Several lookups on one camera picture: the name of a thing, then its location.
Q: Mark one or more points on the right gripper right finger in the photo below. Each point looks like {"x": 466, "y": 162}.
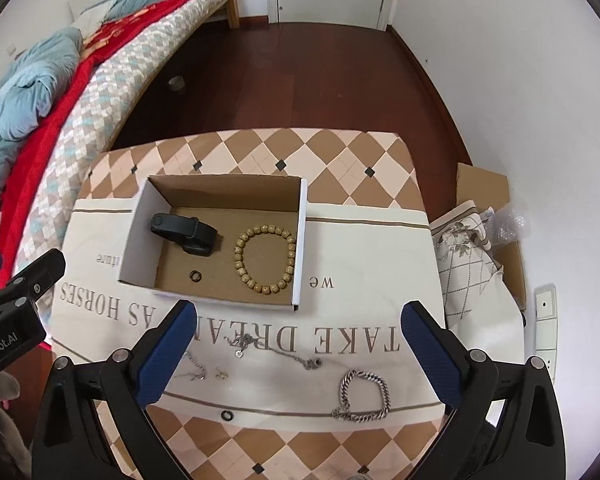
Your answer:
{"x": 503, "y": 418}

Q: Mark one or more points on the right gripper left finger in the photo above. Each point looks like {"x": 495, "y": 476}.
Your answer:
{"x": 69, "y": 441}

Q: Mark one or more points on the black smart band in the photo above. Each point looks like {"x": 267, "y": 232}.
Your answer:
{"x": 193, "y": 236}

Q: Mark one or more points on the red blanket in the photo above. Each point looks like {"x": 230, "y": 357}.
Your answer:
{"x": 23, "y": 181}

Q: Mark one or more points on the floral patterned cloth bag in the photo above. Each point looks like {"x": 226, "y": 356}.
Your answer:
{"x": 479, "y": 308}

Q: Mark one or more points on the white power strip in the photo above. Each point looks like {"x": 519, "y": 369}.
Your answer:
{"x": 546, "y": 326}

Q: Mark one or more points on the checkered bed mattress cover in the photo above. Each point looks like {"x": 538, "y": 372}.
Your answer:
{"x": 113, "y": 89}

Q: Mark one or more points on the blue duvet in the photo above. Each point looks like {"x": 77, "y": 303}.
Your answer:
{"x": 30, "y": 87}

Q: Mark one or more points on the printed checkered tablecloth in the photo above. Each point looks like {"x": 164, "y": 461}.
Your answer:
{"x": 323, "y": 392}

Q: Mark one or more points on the clear plastic wrap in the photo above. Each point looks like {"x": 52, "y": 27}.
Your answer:
{"x": 506, "y": 225}

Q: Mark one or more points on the white cardboard box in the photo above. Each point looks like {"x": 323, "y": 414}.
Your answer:
{"x": 257, "y": 256}

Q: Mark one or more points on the brown cardboard piece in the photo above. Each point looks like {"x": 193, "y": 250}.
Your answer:
{"x": 489, "y": 191}

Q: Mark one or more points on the small round floor object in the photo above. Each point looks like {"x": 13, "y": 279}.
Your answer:
{"x": 177, "y": 84}

